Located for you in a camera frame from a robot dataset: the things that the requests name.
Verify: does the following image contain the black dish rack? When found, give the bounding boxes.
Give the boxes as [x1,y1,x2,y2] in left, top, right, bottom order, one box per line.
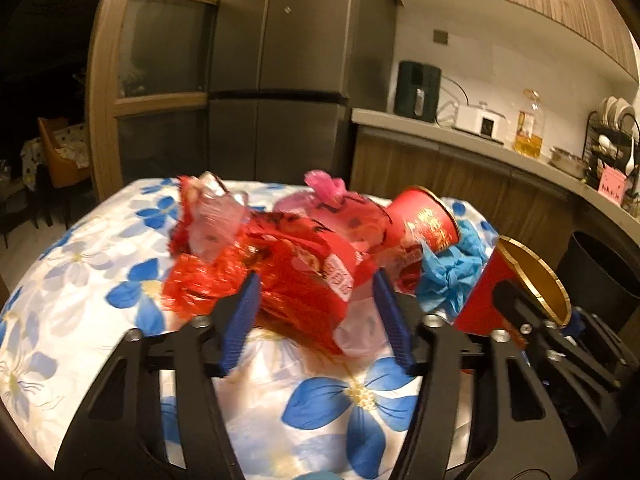
[582,96,640,196]

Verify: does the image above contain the black trash bin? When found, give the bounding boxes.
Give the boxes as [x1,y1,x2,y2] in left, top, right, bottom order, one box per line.
[555,231,640,361]

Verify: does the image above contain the clear plastic bag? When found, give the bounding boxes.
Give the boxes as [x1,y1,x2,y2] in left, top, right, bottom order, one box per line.
[186,171,252,262]

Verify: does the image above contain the grey refrigerator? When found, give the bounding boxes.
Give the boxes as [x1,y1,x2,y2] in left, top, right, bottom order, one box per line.
[207,0,401,186]

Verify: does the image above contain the metal bowl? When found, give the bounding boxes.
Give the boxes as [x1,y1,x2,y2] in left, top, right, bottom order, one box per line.
[549,146,588,179]

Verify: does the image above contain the pink plastic bag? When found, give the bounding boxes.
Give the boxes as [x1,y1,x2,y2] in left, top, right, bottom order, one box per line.
[272,170,391,241]

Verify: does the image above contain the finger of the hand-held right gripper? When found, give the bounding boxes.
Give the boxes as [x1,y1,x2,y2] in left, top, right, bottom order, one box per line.
[565,309,638,380]
[492,280,621,397]

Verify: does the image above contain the blue floral tablecloth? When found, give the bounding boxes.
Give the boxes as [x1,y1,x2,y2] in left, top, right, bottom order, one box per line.
[0,177,531,480]

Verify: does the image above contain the white electric cooker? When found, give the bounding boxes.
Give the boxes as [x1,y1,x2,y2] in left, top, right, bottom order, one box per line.
[452,101,508,143]

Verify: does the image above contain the red crinkled plastic wrapper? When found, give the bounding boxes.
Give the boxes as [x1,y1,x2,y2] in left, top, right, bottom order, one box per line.
[162,175,380,358]

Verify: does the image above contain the dark air fryer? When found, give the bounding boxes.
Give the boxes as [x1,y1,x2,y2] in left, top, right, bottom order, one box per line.
[394,60,442,122]

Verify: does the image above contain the cooking oil bottle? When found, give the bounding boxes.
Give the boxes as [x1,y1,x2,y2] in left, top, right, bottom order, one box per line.
[512,89,546,159]

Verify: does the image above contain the wooden glass door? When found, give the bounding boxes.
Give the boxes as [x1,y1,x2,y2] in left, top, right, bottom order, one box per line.
[87,0,226,203]

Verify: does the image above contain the blue plastic bag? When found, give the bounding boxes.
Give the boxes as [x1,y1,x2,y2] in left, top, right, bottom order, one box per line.
[419,217,493,317]

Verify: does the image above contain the pink utensil holder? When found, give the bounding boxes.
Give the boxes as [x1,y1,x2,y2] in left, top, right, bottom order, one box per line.
[596,162,628,206]

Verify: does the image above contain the orange chair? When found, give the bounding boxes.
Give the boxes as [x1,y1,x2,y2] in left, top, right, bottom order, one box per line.
[37,116,93,188]

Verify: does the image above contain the red paper cup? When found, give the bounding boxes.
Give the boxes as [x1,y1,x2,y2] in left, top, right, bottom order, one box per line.
[385,186,461,261]
[455,235,572,353]

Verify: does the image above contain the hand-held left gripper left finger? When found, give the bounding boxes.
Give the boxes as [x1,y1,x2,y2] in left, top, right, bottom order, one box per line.
[54,272,263,480]

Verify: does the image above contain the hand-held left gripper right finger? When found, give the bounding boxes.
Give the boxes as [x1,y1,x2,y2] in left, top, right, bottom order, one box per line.
[372,267,568,480]

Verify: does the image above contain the table with dotted cloth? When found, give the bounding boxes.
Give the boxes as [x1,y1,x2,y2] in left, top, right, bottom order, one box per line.
[20,122,91,171]

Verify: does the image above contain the black power cable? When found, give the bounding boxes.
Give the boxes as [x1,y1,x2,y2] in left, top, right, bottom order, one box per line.
[440,77,471,126]

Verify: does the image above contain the kitchen counter with wood cabinets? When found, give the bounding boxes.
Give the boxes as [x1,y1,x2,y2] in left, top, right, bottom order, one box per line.
[350,107,640,271]

